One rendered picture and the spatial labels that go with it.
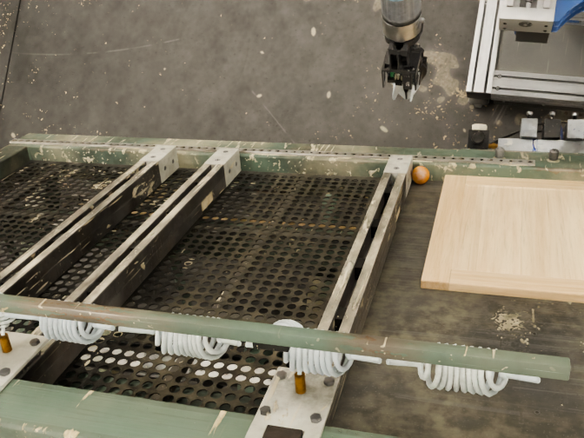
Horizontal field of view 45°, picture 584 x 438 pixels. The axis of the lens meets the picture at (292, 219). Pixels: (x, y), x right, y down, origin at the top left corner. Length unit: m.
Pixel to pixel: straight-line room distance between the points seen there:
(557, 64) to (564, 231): 1.15
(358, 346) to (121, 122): 2.58
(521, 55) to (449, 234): 1.24
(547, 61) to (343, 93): 0.82
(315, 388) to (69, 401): 0.37
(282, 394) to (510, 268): 0.67
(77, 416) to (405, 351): 0.50
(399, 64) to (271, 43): 1.76
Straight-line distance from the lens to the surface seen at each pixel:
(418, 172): 1.94
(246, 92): 3.13
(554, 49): 2.78
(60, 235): 1.74
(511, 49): 2.78
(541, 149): 2.15
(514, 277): 1.52
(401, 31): 1.40
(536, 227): 1.73
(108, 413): 1.10
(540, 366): 0.89
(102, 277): 1.52
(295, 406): 1.04
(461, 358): 0.89
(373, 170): 2.01
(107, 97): 3.42
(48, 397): 1.17
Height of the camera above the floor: 2.85
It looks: 74 degrees down
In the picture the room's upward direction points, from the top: 72 degrees counter-clockwise
